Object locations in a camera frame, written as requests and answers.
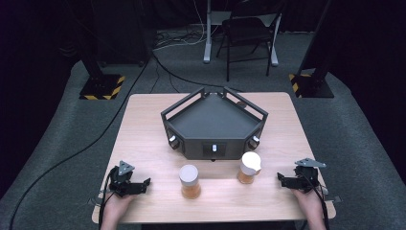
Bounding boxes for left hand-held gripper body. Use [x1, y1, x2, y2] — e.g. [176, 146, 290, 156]
[107, 160, 148, 198]

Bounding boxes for long black floor cable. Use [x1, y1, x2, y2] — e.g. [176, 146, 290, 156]
[9, 58, 151, 230]

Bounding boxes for black corner rack with drawers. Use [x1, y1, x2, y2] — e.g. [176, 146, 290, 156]
[160, 85, 269, 161]

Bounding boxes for grey metal table bracket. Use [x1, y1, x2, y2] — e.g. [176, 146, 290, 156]
[321, 188, 343, 204]
[87, 195, 107, 206]

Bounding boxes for amber jar with flat lid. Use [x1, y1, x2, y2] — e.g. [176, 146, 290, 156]
[178, 164, 202, 200]

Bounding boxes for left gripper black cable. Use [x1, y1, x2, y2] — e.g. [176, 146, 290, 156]
[97, 166, 120, 230]

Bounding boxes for bundle of floor cables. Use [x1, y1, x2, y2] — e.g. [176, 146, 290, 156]
[152, 18, 210, 52]

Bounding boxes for dark cabinet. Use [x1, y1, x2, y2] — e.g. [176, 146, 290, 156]
[94, 0, 156, 68]

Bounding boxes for black stand with striped base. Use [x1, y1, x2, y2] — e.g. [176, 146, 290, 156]
[65, 0, 126, 101]
[288, 0, 335, 100]

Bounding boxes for black folding chair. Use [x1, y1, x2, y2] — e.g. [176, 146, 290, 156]
[215, 0, 283, 82]

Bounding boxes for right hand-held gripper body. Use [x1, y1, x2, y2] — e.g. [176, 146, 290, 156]
[285, 157, 327, 195]

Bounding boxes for person's left hand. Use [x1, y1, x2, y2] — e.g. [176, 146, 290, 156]
[101, 191, 137, 230]

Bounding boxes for person's right hand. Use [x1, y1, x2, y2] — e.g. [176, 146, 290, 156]
[290, 188, 327, 230]

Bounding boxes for amber jar with spout lid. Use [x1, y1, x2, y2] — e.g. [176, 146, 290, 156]
[237, 150, 263, 185]

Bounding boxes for white desk frame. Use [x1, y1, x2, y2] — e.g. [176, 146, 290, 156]
[202, 0, 283, 68]

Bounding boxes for black cable to rack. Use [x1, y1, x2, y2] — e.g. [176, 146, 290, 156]
[151, 52, 238, 94]

